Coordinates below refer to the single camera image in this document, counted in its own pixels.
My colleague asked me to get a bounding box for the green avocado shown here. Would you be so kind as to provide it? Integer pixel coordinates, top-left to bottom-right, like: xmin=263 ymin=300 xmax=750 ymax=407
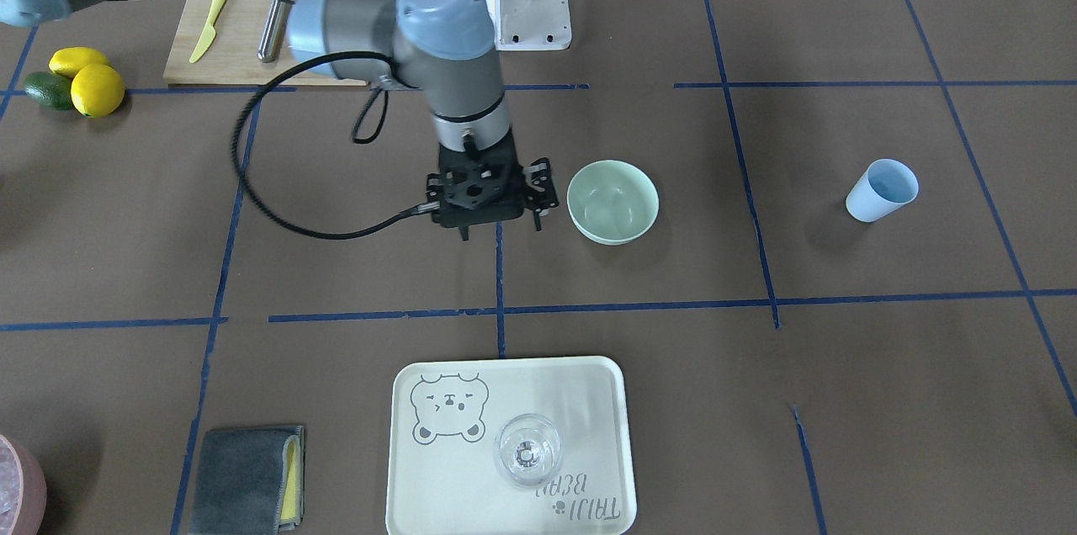
xmin=23 ymin=71 xmax=76 ymax=112

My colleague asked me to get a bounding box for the clear glass on tray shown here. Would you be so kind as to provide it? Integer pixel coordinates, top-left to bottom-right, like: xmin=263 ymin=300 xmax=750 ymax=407
xmin=496 ymin=413 xmax=565 ymax=488

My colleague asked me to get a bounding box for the yellow plastic knife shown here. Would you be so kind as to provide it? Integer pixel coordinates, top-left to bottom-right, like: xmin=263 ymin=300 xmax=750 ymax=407
xmin=188 ymin=0 xmax=227 ymax=64

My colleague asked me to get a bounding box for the light blue plastic cup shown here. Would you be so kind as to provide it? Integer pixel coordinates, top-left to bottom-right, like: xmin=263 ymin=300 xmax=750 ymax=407
xmin=845 ymin=158 xmax=920 ymax=222

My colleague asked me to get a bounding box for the wooden cutting board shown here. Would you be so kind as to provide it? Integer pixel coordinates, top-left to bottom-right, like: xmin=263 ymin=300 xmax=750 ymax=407
xmin=163 ymin=0 xmax=370 ymax=87

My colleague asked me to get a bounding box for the yellow lemon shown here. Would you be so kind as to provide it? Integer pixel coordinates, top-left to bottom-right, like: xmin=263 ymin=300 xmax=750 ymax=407
xmin=71 ymin=64 xmax=126 ymax=118
xmin=48 ymin=45 xmax=110 ymax=80

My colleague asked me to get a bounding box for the cream serving tray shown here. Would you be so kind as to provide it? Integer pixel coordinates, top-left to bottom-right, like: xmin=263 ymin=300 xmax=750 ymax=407
xmin=384 ymin=356 xmax=638 ymax=534

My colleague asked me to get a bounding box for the grey folded cloth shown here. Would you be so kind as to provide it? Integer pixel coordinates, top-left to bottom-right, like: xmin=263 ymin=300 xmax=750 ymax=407
xmin=188 ymin=424 xmax=306 ymax=534

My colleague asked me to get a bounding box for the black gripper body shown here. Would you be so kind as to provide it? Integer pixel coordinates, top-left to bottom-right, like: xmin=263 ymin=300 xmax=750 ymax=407
xmin=426 ymin=136 xmax=526 ymax=241

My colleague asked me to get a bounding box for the steel muddler black cap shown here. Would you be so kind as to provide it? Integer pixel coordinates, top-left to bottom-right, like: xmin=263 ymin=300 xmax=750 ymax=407
xmin=257 ymin=0 xmax=285 ymax=64

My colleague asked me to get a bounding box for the green ceramic bowl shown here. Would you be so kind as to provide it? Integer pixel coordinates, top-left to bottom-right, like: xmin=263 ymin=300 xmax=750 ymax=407
xmin=567 ymin=160 xmax=661 ymax=245

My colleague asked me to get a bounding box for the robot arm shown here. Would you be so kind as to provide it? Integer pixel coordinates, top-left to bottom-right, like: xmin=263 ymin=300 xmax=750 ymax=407
xmin=3 ymin=0 xmax=559 ymax=240

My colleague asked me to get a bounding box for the pink bowl with ice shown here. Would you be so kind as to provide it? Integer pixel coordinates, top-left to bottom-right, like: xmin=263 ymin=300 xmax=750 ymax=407
xmin=1 ymin=435 xmax=47 ymax=534

